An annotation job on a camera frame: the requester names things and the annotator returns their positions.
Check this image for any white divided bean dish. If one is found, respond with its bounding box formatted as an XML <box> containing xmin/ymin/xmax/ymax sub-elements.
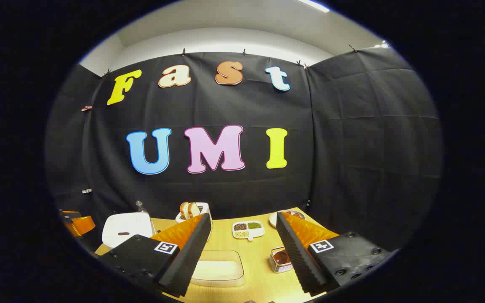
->
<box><xmin>232</xmin><ymin>220</ymin><xmax>266</xmax><ymax>242</ymax></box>

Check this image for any white rice cooker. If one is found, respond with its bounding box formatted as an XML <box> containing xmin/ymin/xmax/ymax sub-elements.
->
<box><xmin>101</xmin><ymin>213</ymin><xmax>155</xmax><ymax>249</ymax></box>

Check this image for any white round plate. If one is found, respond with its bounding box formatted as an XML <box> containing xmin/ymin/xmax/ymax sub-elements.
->
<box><xmin>269</xmin><ymin>210</ymin><xmax>306</xmax><ymax>229</ymax></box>

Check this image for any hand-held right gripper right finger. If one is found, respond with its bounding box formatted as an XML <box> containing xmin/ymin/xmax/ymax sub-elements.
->
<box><xmin>275</xmin><ymin>212</ymin><xmax>394</xmax><ymax>297</ymax></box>

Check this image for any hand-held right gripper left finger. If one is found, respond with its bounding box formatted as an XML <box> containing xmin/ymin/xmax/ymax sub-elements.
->
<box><xmin>99</xmin><ymin>213</ymin><xmax>213</xmax><ymax>297</ymax></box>

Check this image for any white ceiling light strip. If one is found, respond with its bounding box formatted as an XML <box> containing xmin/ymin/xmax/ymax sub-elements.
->
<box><xmin>297</xmin><ymin>0</ymin><xmax>330</xmax><ymax>13</ymax></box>

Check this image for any clear box of white rice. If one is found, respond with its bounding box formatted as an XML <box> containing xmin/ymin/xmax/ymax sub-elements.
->
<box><xmin>190</xmin><ymin>250</ymin><xmax>245</xmax><ymax>288</ymax></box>

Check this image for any white toaster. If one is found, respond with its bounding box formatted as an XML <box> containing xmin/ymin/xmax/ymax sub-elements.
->
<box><xmin>175</xmin><ymin>202</ymin><xmax>213</xmax><ymax>230</ymax></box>

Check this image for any metal wire chopstick holder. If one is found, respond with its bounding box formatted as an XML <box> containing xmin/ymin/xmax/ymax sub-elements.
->
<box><xmin>269</xmin><ymin>246</ymin><xmax>293</xmax><ymax>274</ymax></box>

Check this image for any small glass bottle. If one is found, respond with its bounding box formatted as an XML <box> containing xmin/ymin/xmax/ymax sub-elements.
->
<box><xmin>135</xmin><ymin>201</ymin><xmax>157</xmax><ymax>234</ymax></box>

